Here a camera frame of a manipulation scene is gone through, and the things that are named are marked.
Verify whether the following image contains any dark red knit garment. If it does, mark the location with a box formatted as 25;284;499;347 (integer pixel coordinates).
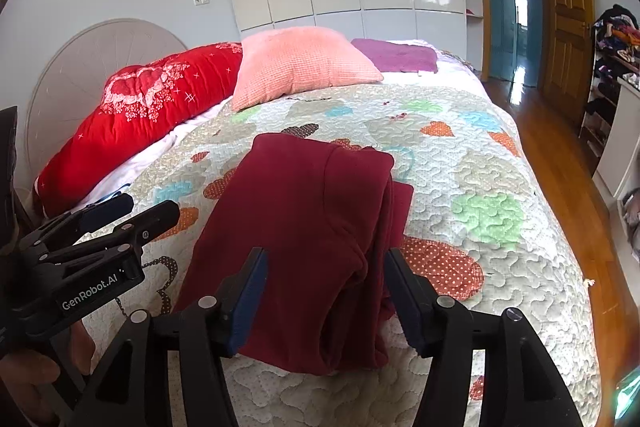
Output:
177;133;413;375

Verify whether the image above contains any cluttered clothes rack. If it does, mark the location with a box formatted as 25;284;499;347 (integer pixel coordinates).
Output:
578;3;639;170

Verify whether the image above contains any person's left hand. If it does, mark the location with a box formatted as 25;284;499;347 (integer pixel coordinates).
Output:
1;321;96;426

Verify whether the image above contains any white bed sheet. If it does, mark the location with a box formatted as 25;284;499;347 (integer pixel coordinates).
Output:
73;96;231;210

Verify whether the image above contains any patchwork heart quilt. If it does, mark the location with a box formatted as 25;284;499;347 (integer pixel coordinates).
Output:
85;54;602;426

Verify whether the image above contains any round white headboard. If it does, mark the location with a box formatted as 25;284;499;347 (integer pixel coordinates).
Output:
24;18;186;190

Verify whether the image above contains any red floral duvet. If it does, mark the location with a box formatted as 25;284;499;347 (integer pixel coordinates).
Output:
36;42;243;218

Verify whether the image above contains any pink pillow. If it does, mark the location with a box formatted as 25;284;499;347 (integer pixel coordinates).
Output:
231;26;383;112

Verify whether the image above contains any purple cloth on bed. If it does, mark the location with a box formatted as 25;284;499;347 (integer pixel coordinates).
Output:
350;39;438;72

